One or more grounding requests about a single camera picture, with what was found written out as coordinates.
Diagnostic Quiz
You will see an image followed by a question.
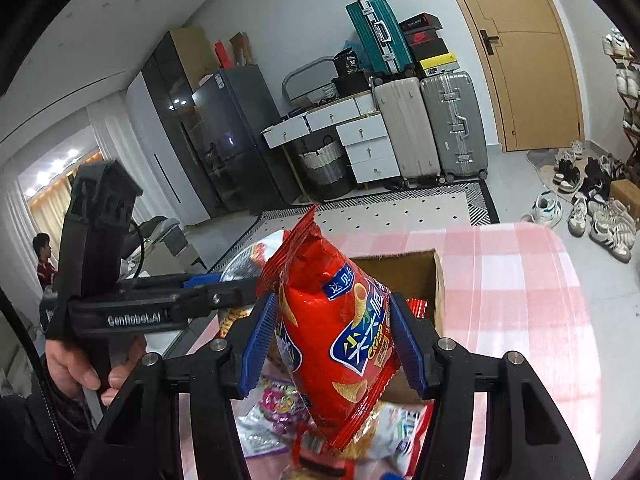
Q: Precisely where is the woven laundry basket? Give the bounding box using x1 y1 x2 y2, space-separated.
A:
297 135 352 199

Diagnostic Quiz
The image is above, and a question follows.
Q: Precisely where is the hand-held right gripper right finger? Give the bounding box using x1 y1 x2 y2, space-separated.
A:
389 292 597 480

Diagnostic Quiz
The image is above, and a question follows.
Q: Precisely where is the flat cardboard piece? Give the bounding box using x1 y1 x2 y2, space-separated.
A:
229 32 254 67

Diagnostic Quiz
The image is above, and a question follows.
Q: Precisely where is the pink checked tablecloth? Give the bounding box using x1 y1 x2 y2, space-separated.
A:
182 222 604 480

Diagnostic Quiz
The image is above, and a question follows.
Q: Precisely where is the white curtain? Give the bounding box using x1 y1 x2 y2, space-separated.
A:
85 91 151 232

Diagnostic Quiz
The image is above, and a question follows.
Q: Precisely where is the wooden door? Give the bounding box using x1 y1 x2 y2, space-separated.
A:
434 0 587 154

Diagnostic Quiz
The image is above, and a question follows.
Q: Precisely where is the small cardboard carton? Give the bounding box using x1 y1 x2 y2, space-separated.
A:
610 179 640 207

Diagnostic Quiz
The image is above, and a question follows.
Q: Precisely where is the black printed bag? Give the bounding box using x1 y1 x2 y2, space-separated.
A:
332 49 372 82

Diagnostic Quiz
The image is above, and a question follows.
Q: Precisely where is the beige suitcase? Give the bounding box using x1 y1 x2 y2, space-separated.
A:
373 77 444 184

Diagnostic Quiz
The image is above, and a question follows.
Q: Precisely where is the yellow black shoe box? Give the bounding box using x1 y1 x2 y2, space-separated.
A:
417 55 462 74

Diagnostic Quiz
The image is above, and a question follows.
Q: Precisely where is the silver foil snack bag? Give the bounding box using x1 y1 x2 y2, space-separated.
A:
219 230 288 342

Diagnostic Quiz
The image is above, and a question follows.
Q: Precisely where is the pile of shoes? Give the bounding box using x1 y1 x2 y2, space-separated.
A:
520 140 640 264

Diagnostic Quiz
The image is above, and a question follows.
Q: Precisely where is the wooden shoe rack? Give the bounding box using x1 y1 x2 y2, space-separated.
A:
602 27 640 172

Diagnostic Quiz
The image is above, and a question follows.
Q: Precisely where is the grey tube frame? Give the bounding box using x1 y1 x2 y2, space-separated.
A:
281 57 337 107

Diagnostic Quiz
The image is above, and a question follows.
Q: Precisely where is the red and white snack packet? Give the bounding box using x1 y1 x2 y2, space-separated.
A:
291 429 362 480

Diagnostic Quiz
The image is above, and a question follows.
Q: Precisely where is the grey chair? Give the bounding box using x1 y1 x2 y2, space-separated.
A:
122 215 207 282

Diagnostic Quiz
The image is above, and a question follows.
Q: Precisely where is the brown cardboard box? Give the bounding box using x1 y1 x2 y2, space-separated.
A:
350 249 447 406

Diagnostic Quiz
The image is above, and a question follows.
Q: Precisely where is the patterned floor rug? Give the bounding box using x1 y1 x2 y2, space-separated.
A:
206 179 501 272

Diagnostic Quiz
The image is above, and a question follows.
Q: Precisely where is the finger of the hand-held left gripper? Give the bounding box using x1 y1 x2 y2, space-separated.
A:
165 281 260 322
117 273 224 298

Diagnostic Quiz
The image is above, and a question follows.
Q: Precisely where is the black refrigerator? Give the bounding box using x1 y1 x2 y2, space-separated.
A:
191 64 302 212

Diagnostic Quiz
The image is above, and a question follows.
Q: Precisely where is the teal suitcase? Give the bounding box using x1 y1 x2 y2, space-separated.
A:
346 0 417 79

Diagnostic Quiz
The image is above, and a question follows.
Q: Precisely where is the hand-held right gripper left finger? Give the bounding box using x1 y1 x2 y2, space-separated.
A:
75 292 281 480

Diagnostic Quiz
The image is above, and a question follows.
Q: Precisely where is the person's left hand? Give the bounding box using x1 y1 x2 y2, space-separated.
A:
45 334 149 409

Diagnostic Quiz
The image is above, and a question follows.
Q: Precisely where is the white teal snack packet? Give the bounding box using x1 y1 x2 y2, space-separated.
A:
350 400 433 473

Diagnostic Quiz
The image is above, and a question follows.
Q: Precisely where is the black cable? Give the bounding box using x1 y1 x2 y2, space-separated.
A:
127 220 147 281

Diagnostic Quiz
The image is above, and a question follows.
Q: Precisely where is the large red snack bag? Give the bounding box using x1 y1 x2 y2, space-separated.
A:
256 204 401 452

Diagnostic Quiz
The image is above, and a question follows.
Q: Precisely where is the purple snack packet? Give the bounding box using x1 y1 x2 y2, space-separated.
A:
235 374 312 457

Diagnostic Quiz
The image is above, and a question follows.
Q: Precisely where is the silver suitcase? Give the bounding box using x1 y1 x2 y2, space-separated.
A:
420 70 490 182

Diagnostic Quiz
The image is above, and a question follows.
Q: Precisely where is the person's left forearm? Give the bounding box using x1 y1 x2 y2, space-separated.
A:
0 355 98 480

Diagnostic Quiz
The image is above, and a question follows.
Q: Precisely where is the white desk with drawers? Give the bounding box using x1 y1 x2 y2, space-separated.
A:
262 92 402 192

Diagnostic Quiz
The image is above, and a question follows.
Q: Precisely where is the beige doormat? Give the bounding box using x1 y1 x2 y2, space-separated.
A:
526 147 587 192

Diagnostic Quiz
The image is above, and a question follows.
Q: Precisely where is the plain black shoe box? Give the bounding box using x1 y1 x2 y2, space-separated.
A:
410 37 449 62

